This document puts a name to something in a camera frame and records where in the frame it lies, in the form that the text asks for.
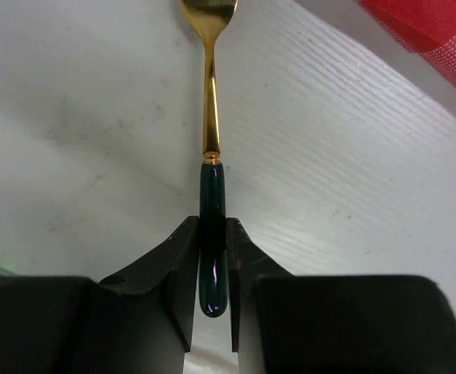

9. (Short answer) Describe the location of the gold fork green handle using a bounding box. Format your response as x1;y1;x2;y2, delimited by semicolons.
180;0;238;318

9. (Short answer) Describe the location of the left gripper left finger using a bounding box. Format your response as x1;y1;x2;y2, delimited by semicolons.
0;217;199;373

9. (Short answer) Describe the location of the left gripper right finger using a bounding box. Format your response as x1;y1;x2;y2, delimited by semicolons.
226;218;456;373

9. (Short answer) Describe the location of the red checkered cloth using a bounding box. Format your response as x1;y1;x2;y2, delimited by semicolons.
359;0;456;88

